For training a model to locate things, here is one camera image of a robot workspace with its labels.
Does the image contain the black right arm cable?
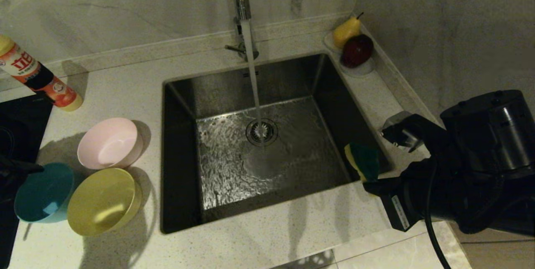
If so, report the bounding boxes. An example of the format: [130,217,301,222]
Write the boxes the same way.
[424,164,453,269]

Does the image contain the pink plastic bowl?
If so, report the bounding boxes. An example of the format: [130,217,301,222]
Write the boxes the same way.
[77,118,144,170]

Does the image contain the stainless steel sink basin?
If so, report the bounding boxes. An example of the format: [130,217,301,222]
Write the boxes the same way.
[160,53,394,234]

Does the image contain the dark red apple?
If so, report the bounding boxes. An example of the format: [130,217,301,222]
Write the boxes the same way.
[341,34,374,69]

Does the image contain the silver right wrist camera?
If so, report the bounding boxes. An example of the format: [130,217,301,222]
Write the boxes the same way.
[380,111,427,152]

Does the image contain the round metal drain strainer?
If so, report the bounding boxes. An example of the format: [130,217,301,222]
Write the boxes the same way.
[246,118,279,147]

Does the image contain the blue plastic bowl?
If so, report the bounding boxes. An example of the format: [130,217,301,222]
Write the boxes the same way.
[14,162,76,223]

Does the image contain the yellow dish soap bottle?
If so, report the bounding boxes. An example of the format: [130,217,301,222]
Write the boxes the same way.
[0,34,84,112]

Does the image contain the yellow pear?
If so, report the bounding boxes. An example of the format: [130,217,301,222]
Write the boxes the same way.
[332,13,363,49]

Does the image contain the black induction cooktop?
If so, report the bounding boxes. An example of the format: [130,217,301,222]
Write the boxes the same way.
[0,93,54,269]

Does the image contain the yellow green sponge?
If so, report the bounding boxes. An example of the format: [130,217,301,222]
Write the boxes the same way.
[344,142,380,182]

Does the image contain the yellow plastic bowl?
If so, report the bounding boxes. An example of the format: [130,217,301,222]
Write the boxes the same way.
[67,168,143,236]

